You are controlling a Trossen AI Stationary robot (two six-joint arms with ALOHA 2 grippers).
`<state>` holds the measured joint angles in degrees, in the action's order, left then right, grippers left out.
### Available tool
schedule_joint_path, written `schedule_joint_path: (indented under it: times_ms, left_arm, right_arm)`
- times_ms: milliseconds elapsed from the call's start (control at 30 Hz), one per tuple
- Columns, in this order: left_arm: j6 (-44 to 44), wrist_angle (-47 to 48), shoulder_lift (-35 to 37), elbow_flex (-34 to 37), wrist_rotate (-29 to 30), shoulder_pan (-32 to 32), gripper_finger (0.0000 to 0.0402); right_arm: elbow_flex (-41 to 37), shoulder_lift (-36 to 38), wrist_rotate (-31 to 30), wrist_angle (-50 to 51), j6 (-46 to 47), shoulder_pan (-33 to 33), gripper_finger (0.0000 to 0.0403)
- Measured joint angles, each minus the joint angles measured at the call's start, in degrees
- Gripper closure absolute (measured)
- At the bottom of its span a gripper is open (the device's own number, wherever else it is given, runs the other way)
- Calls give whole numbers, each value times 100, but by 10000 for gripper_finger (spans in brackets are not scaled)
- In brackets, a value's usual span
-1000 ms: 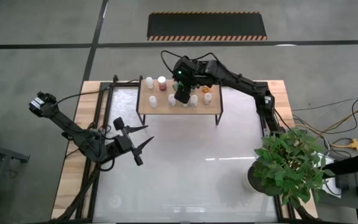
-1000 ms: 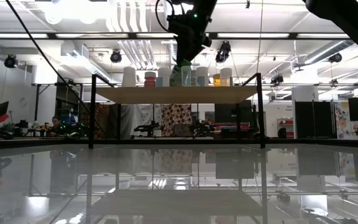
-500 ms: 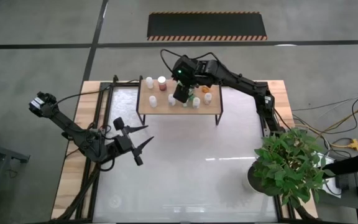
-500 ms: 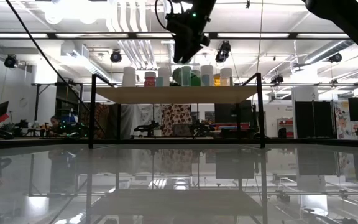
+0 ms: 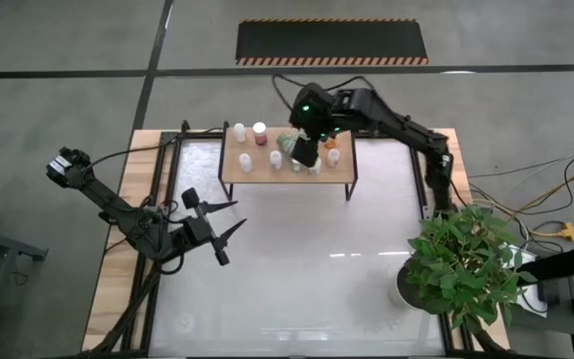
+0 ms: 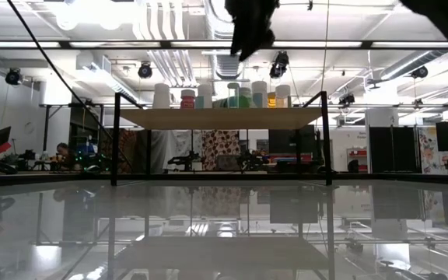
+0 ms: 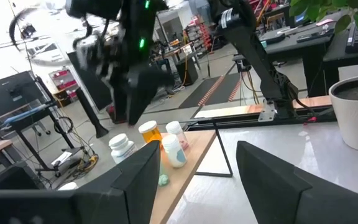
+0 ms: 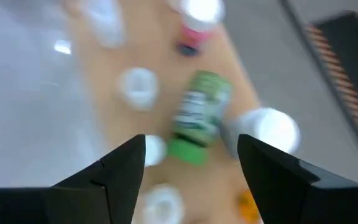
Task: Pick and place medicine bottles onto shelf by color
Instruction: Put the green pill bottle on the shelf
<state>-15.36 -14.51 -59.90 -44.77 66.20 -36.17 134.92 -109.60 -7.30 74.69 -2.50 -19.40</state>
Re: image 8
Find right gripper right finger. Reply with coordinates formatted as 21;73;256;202
237;134;358;224

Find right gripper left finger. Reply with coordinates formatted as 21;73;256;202
0;134;147;224

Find amber pill bottle white cap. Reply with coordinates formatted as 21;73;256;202
237;189;262;224

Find plain white pill bottle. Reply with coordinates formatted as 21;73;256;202
221;107;301;158

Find clear bottle green pills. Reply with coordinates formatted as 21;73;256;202
117;66;160;112

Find green bottle green cap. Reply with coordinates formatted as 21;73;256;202
165;70;233;167

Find pink bottle white cap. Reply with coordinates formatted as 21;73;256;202
169;0;226;58

